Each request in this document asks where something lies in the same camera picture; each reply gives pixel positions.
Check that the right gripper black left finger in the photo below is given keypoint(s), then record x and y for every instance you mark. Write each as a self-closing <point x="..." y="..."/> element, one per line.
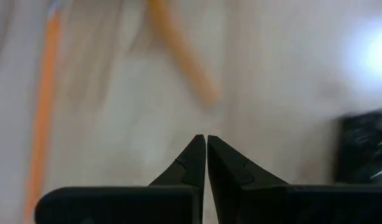
<point x="194" y="165"/>

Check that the orange pencil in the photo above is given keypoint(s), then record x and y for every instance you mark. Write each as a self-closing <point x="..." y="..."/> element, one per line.
<point x="184" y="53"/>
<point x="43" y="118"/>

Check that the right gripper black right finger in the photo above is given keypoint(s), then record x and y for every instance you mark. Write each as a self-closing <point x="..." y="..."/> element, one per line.
<point x="225" y="168"/>

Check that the black mesh desk organizer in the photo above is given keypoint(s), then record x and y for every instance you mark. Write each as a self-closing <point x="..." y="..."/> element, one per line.
<point x="356" y="149"/>

